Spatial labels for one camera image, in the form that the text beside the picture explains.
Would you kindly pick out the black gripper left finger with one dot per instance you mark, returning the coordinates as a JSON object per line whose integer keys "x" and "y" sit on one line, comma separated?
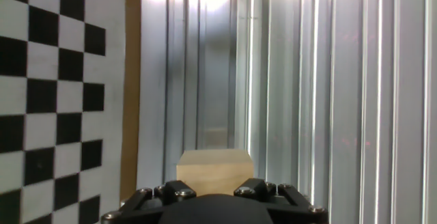
{"x": 143, "y": 207}

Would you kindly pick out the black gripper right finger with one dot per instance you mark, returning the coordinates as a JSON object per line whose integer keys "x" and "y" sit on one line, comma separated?
{"x": 290, "y": 203}

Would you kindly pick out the light wooden block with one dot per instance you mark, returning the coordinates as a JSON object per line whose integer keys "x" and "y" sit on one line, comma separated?
{"x": 215, "y": 171}

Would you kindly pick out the brown cardboard board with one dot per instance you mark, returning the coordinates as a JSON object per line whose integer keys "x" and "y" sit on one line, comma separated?
{"x": 132, "y": 80}

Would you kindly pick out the checkerboard paper sheet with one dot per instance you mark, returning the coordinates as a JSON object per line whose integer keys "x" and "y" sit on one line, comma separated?
{"x": 114, "y": 80}

